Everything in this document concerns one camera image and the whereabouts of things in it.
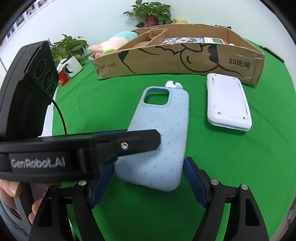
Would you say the white rectangular device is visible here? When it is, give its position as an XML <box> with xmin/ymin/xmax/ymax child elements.
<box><xmin>206</xmin><ymin>73</ymin><xmax>252</xmax><ymax>132</ymax></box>

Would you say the colourful picture book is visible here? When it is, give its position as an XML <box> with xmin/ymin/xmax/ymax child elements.
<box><xmin>159</xmin><ymin>37</ymin><xmax>204</xmax><ymax>45</ymax></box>

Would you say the person's left forearm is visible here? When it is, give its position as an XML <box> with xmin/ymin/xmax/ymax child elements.
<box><xmin>0</xmin><ymin>198</ymin><xmax>31</xmax><ymax>233</ymax></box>

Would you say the person's left hand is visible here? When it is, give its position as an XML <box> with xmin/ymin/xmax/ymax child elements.
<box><xmin>0</xmin><ymin>179</ymin><xmax>45</xmax><ymax>225</ymax></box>

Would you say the small white figurine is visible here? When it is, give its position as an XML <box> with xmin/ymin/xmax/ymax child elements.
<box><xmin>165</xmin><ymin>80</ymin><xmax>184</xmax><ymax>90</ymax></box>

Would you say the row of wall photos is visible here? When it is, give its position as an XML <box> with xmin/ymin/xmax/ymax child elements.
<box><xmin>0</xmin><ymin>0</ymin><xmax>50</xmax><ymax>52</ymax></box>

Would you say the red packet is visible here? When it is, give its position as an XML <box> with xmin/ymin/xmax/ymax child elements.
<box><xmin>58</xmin><ymin>70</ymin><xmax>69</xmax><ymax>87</ymax></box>

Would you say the narrow cardboard divider tray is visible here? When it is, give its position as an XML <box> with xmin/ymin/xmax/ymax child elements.
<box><xmin>118</xmin><ymin>27</ymin><xmax>169</xmax><ymax>50</ymax></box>

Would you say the white mug with black handle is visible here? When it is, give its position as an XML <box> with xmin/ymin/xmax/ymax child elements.
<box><xmin>62</xmin><ymin>56</ymin><xmax>83</xmax><ymax>78</ymax></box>

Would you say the light blue dotted phone case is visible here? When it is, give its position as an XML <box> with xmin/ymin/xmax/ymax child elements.
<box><xmin>114</xmin><ymin>86</ymin><xmax>190</xmax><ymax>192</ymax></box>

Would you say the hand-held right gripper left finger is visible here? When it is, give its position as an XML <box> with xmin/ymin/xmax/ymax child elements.
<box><xmin>28</xmin><ymin>162</ymin><xmax>115</xmax><ymax>241</ymax></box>

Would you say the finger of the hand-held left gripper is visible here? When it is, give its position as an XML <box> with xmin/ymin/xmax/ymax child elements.
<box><xmin>94</xmin><ymin>130</ymin><xmax>129</xmax><ymax>136</ymax></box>
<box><xmin>94</xmin><ymin>129</ymin><xmax>161</xmax><ymax>165</ymax></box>

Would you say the potted plant in pink pot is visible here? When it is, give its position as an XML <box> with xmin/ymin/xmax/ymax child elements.
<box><xmin>122</xmin><ymin>0</ymin><xmax>173</xmax><ymax>28</ymax></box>

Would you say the black cable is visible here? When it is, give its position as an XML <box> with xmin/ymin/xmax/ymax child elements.
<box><xmin>52</xmin><ymin>100</ymin><xmax>68</xmax><ymax>135</ymax></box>

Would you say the black pen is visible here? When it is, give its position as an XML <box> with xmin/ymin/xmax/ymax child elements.
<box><xmin>259</xmin><ymin>45</ymin><xmax>285</xmax><ymax>62</ymax></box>

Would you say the large brown cardboard box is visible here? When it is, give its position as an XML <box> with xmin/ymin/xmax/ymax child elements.
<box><xmin>88</xmin><ymin>23</ymin><xmax>265</xmax><ymax>86</ymax></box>

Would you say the green tablecloth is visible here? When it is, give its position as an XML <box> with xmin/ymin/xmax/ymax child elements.
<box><xmin>43</xmin><ymin>37</ymin><xmax>296</xmax><ymax>241</ymax></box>

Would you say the white calculator with screen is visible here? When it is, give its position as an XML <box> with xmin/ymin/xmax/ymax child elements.
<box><xmin>203</xmin><ymin>37</ymin><xmax>225</xmax><ymax>45</ymax></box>

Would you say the pink and teal plush toy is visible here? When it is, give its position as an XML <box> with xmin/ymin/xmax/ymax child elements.
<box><xmin>88</xmin><ymin>31</ymin><xmax>139</xmax><ymax>58</ymax></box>

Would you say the leafy green potted plant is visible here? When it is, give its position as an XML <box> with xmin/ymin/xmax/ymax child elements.
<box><xmin>48</xmin><ymin>34</ymin><xmax>89</xmax><ymax>63</ymax></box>

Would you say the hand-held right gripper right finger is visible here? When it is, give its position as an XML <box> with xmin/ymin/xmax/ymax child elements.
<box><xmin>183</xmin><ymin>157</ymin><xmax>271</xmax><ymax>241</ymax></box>

